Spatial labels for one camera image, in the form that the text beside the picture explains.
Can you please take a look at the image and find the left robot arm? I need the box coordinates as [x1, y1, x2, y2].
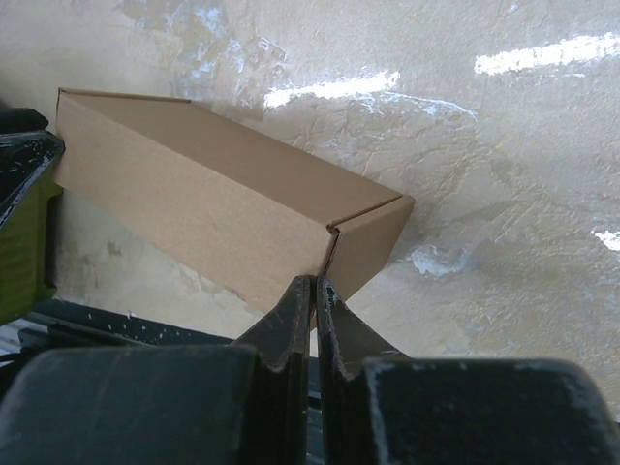
[0, 108, 65, 227]

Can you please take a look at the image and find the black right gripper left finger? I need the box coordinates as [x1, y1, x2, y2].
[1, 276, 311, 464]

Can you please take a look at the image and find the brown cardboard box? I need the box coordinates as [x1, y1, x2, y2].
[54, 88, 415, 311]

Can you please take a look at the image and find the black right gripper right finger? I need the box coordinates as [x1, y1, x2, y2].
[316, 277, 619, 464]

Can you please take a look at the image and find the olive green plastic bin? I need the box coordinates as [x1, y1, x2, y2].
[1, 171, 62, 325]

